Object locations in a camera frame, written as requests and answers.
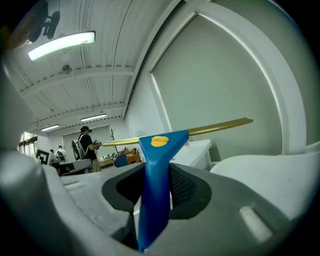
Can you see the grey roller blind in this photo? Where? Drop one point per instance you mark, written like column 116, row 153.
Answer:
column 212, row 82

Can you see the blue chair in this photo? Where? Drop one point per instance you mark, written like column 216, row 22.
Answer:
column 121, row 161

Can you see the blue squeegee with gold blade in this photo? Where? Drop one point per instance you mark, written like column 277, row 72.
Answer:
column 155, row 187

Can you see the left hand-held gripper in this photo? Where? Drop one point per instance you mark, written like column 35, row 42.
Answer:
column 72, row 165

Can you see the white oval ceramic basin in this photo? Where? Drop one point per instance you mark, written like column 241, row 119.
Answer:
column 270, row 175

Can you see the round ceiling sensor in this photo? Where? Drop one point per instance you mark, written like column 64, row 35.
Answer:
column 67, row 69

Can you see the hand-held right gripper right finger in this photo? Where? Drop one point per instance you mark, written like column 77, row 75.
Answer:
column 225, row 225

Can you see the long ceiling light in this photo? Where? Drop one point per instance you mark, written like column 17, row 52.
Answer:
column 50, row 127
column 93, row 117
column 61, row 45

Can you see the wooden coat rack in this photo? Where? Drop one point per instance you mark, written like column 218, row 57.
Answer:
column 113, row 140

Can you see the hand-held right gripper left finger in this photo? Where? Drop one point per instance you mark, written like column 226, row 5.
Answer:
column 87, row 200

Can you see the white ceramic washbasin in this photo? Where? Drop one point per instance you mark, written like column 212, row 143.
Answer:
column 197, row 155

